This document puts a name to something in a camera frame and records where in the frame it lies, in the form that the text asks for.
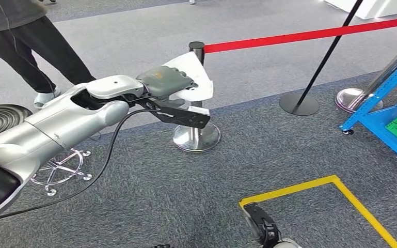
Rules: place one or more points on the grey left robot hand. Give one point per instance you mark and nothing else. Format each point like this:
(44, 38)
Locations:
(164, 82)

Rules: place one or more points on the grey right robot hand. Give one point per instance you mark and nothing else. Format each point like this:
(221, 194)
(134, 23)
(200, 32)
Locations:
(287, 243)

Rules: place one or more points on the white plastic part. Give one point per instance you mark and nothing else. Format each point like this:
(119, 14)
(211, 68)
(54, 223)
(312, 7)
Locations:
(191, 66)

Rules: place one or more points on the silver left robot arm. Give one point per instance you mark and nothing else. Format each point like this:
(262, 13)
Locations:
(65, 119)

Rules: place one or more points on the blue metal shelf rack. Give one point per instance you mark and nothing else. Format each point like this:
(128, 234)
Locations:
(372, 119)

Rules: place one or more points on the person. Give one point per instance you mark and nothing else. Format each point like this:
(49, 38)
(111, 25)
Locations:
(30, 41)

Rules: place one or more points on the red barrier belt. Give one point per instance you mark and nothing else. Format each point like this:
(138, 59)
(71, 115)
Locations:
(304, 35)

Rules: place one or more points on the black round stool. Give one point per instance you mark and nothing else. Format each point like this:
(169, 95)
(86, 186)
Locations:
(0, 118)

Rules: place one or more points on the white display plinth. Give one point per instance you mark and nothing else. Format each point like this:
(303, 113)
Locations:
(372, 8)

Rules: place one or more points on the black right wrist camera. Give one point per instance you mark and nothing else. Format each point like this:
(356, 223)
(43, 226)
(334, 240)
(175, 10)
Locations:
(261, 226)

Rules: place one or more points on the black stanchion post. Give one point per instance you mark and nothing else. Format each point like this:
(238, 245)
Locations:
(299, 104)

